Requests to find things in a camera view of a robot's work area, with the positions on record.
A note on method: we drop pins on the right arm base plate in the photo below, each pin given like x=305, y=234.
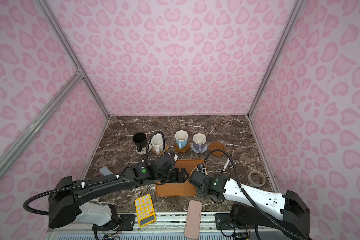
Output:
x=225, y=221

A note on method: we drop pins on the orange plastic tray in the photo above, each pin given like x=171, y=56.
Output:
x=183, y=189

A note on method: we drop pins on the pink rectangular case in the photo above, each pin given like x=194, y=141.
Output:
x=193, y=221

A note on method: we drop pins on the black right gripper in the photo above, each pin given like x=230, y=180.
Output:
x=193, y=177

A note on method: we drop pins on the tan rattan coaster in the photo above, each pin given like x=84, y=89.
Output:
x=165, y=150

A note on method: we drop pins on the light blue woven coaster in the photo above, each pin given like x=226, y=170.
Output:
x=199, y=149

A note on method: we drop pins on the white speckled mug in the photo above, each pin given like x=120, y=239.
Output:
x=157, y=144

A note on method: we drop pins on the blue handled white mug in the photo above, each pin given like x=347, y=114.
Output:
x=181, y=139

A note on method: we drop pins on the grey remote device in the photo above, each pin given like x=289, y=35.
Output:
x=105, y=171

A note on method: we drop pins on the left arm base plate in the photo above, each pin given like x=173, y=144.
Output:
x=127, y=222

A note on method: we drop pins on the white woven coaster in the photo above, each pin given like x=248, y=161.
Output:
x=144, y=150

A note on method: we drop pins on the brown wooden saucer coaster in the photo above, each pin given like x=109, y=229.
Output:
x=217, y=146

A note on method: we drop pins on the white marker pen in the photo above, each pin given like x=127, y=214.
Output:
x=226, y=165

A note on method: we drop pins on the white tape roll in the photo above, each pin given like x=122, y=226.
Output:
x=256, y=179

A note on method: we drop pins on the purple mug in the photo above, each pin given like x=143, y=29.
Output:
x=199, y=139

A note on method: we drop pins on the dark wooden saucer coaster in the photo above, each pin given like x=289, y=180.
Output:
x=183, y=150

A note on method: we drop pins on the black mug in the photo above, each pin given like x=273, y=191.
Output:
x=140, y=140

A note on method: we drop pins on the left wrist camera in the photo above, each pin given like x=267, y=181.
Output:
x=164, y=167

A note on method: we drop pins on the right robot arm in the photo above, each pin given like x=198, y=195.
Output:
x=285, y=212

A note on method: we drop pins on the yellow calculator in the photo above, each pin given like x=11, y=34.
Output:
x=145, y=210

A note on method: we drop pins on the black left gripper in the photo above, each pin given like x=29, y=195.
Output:
x=176, y=175

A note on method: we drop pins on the aluminium front rail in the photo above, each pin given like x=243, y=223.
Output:
x=168, y=226

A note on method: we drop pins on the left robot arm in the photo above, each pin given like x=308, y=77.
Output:
x=70, y=200

